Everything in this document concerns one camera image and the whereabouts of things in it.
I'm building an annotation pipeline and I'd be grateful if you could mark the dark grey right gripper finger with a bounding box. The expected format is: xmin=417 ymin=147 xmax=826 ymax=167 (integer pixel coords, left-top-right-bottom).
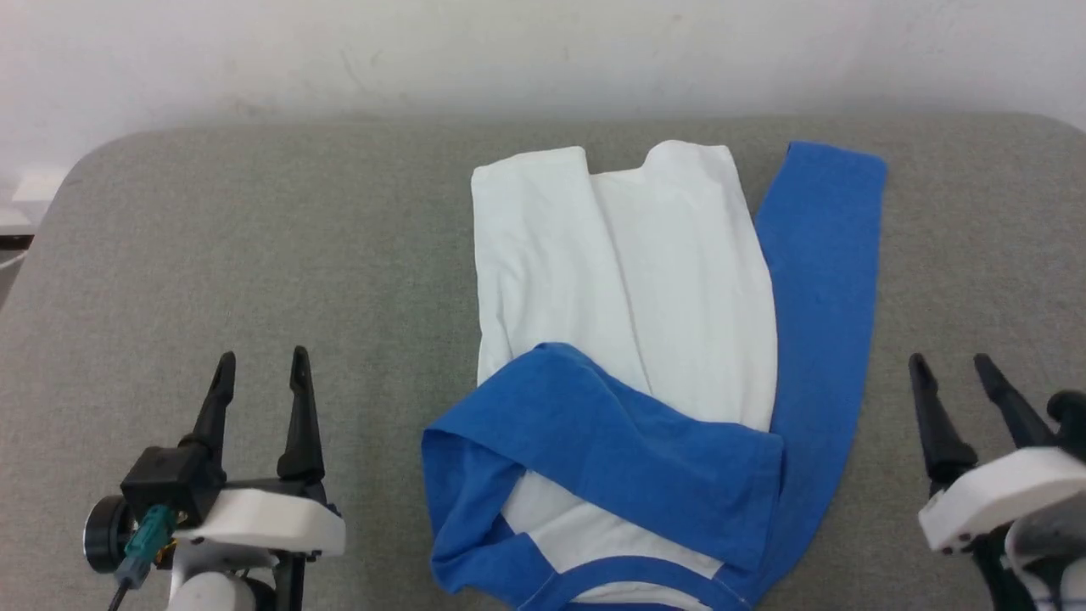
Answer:
xmin=908 ymin=353 xmax=980 ymax=496
xmin=972 ymin=353 xmax=1059 ymax=452

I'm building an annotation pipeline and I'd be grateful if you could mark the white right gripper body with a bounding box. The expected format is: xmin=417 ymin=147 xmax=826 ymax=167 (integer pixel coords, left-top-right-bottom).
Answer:
xmin=918 ymin=446 xmax=1086 ymax=555

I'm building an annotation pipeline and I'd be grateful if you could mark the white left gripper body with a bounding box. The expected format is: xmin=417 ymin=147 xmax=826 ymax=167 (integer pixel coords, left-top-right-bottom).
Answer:
xmin=172 ymin=488 xmax=347 ymax=563

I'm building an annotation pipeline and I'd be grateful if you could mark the blue and white long-sleeve shirt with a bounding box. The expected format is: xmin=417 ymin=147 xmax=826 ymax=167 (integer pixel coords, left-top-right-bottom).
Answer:
xmin=422 ymin=139 xmax=889 ymax=611

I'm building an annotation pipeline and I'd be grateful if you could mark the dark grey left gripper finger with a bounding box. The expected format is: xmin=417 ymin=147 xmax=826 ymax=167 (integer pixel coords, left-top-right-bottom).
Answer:
xmin=179 ymin=351 xmax=237 ymax=466
xmin=276 ymin=345 xmax=327 ymax=483

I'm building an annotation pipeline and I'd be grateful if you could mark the green-plug black camera cable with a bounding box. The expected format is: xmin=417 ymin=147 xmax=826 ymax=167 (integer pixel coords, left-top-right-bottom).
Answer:
xmin=106 ymin=504 xmax=177 ymax=611

